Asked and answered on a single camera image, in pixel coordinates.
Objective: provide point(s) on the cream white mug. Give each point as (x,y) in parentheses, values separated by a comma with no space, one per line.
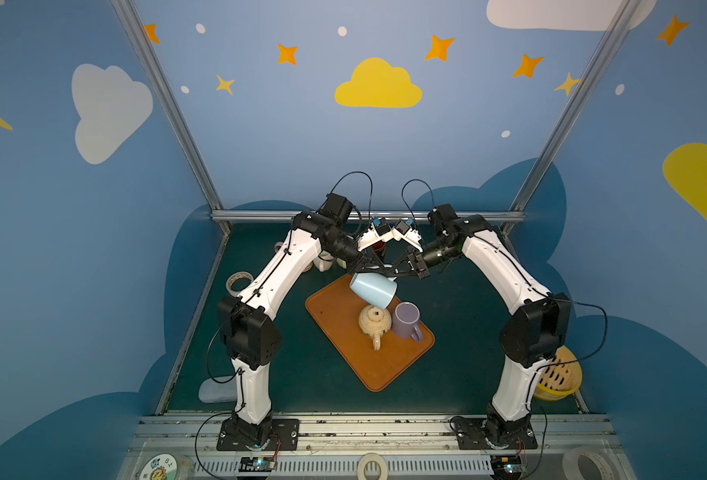
(324,261)

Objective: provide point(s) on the grey sponge pad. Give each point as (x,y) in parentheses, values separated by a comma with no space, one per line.
(211,392)

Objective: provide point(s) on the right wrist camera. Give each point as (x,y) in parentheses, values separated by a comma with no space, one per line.
(405,230)

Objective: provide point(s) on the clear tape roll front right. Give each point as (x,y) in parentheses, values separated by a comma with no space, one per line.
(585,463)

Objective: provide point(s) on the aluminium frame post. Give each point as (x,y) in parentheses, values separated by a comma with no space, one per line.
(609,45)
(131,20)

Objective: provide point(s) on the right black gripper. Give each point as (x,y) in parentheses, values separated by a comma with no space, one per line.
(413,264)

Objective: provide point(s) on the light blue mug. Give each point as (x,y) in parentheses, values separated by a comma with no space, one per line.
(374,288)

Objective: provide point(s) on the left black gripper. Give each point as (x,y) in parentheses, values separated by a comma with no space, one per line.
(368,259)

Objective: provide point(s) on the masking tape roll on table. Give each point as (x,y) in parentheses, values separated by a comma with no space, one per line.
(238,282)

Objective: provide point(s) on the black skull mug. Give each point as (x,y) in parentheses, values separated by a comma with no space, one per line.
(379,249)

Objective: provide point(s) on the aluminium front rail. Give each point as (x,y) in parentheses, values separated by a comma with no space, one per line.
(416,446)

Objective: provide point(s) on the beige ceramic teapot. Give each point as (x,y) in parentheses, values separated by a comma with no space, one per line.
(375,323)

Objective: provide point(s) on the orange plastic tray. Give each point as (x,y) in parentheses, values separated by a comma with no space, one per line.
(336,310)

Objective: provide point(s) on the aluminium frame left post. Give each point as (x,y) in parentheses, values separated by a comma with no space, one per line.
(131,20)

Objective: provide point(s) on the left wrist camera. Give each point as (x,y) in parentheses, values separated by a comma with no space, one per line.
(378,231)

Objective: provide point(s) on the green label sticker roll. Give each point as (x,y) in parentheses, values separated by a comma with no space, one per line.
(160,467)

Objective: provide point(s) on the aluminium frame back bar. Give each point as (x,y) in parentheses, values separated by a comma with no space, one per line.
(266,216)

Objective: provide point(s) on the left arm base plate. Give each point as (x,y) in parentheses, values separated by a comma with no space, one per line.
(238,435)

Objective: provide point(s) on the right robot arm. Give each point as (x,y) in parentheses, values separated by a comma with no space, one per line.
(530,339)

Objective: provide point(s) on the lavender mug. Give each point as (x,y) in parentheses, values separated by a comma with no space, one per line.
(406,321)

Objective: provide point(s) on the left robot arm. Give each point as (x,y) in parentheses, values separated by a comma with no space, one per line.
(247,321)

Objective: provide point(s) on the white tape roll front centre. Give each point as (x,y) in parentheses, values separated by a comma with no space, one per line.
(372,466)

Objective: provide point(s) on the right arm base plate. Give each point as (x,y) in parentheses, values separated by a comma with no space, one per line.
(493,433)

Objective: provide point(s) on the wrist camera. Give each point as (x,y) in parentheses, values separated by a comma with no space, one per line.
(378,231)
(405,230)

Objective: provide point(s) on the aluminium frame right post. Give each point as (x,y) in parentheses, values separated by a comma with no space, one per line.
(609,45)

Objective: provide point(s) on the yellow plastic basket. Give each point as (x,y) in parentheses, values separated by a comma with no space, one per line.
(561,380)

